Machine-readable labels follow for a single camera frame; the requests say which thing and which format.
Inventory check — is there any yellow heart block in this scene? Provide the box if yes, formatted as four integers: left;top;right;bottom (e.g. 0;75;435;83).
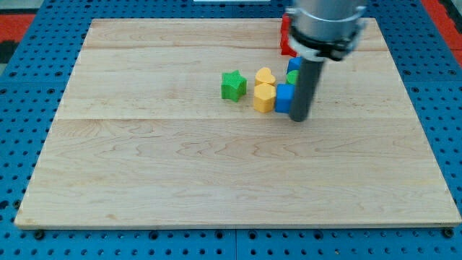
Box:
255;67;276;86

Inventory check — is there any green round block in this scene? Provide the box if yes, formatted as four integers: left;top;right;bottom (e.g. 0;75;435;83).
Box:
286;70;299;85

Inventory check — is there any yellow hexagon block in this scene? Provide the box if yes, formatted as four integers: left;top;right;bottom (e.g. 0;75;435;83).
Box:
253;83;276;113

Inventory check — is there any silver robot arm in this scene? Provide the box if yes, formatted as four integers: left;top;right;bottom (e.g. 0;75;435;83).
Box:
287;0;368;122

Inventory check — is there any blue triangle block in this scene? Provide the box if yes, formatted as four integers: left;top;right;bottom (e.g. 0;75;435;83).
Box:
274;84;295;113

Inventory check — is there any blue block behind rod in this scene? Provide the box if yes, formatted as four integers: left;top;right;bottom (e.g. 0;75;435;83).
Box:
286;56;302;74

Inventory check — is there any green star block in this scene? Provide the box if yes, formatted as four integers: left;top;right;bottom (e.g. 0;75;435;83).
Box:
221;70;247;103

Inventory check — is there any light wooden board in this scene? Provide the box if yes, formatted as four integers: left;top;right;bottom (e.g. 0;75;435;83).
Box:
14;19;461;230

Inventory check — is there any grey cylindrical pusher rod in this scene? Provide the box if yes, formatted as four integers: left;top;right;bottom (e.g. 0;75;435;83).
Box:
289;58;324;122

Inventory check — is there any red block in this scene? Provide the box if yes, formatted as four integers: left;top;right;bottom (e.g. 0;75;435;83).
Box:
280;13;297;57

